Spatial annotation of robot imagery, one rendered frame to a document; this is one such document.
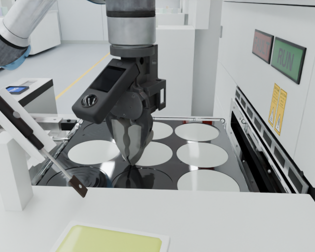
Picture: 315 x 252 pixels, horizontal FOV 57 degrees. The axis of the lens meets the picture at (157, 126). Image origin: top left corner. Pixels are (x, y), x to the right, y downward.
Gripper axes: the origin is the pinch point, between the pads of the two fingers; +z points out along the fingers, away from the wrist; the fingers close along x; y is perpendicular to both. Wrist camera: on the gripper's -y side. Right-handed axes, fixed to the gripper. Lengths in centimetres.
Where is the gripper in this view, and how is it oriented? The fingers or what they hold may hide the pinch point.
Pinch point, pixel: (129, 160)
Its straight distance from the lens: 53.2
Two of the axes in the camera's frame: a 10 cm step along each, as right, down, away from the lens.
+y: 5.1, -3.5, 7.9
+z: 0.0, 9.2, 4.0
